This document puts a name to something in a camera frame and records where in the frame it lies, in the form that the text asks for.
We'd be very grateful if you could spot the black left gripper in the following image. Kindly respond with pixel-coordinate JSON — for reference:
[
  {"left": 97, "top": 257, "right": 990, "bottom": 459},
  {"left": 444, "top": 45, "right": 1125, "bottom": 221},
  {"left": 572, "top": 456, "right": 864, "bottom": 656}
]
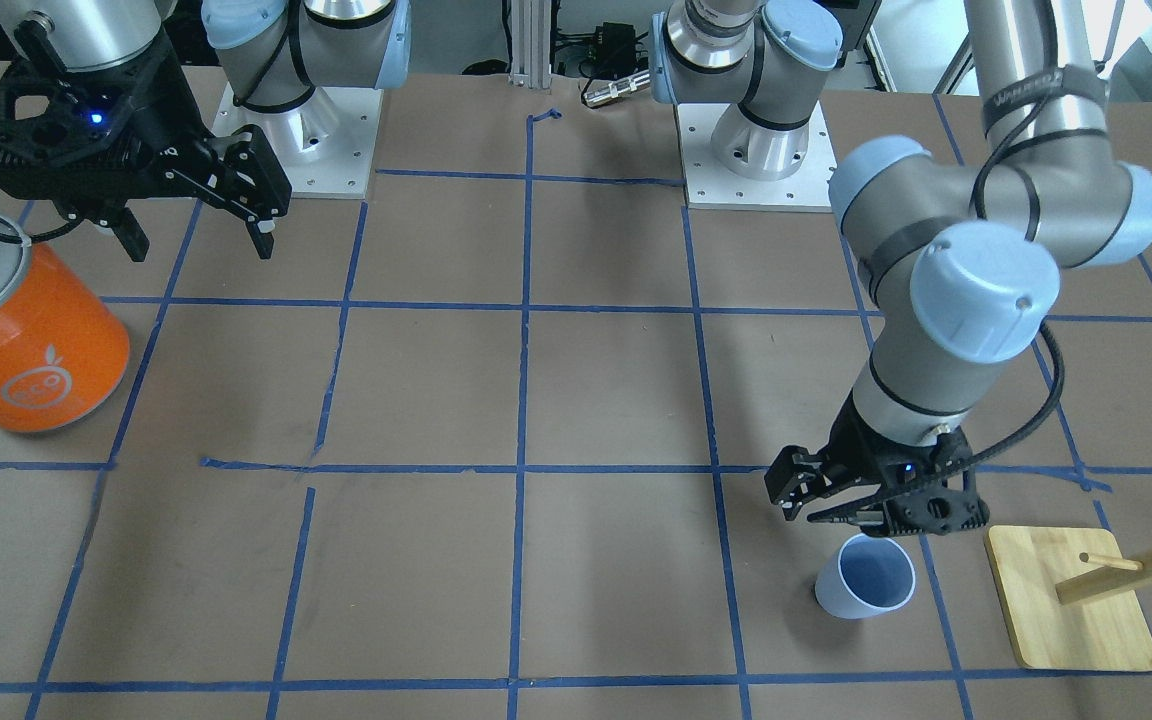
[{"left": 764, "top": 395, "right": 940, "bottom": 530}]

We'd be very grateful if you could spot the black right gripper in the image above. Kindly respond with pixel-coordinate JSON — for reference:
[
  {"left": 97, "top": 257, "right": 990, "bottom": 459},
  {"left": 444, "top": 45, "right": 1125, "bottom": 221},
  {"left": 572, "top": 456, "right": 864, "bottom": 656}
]
[{"left": 51, "top": 29, "right": 291, "bottom": 263}]

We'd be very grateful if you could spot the light blue cup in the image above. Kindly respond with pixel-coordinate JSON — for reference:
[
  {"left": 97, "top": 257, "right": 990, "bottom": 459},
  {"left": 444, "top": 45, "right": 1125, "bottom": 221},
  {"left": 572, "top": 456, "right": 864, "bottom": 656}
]
[{"left": 813, "top": 535, "right": 916, "bottom": 620}]

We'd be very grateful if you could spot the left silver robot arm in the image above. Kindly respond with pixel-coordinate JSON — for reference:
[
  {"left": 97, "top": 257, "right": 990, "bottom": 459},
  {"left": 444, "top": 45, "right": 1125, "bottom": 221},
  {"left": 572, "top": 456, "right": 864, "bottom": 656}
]
[{"left": 765, "top": 1, "right": 1152, "bottom": 537}]

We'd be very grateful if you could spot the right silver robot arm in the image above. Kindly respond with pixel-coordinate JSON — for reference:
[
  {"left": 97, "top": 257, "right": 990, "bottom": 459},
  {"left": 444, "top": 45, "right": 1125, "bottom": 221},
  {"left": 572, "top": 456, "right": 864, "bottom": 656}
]
[{"left": 0, "top": 1, "right": 411, "bottom": 262}]

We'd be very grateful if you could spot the wooden cup rack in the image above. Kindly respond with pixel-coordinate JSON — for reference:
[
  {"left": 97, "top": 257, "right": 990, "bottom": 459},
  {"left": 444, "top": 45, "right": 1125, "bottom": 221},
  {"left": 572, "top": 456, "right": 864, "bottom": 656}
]
[{"left": 984, "top": 525, "right": 1152, "bottom": 673}]

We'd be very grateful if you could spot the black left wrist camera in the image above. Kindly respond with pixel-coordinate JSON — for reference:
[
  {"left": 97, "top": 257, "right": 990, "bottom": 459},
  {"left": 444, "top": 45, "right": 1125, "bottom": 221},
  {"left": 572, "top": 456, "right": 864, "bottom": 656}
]
[{"left": 876, "top": 430, "right": 990, "bottom": 539}]

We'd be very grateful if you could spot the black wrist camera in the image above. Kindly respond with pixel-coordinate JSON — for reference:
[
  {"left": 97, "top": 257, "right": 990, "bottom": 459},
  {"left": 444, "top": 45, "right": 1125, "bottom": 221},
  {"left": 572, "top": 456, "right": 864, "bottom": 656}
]
[
  {"left": 876, "top": 430, "right": 990, "bottom": 539},
  {"left": 0, "top": 58, "right": 138, "bottom": 199}
]

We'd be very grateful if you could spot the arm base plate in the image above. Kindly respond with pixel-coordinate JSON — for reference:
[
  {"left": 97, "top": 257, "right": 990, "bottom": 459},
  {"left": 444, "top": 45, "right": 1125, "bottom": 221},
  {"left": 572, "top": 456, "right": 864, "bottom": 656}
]
[
  {"left": 211, "top": 86, "right": 385, "bottom": 200},
  {"left": 675, "top": 104, "right": 838, "bottom": 213}
]

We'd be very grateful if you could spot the aluminium frame post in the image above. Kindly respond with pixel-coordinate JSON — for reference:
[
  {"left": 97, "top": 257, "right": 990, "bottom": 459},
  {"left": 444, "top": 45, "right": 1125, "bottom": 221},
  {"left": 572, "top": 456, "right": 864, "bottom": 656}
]
[{"left": 506, "top": 0, "right": 556, "bottom": 94}]

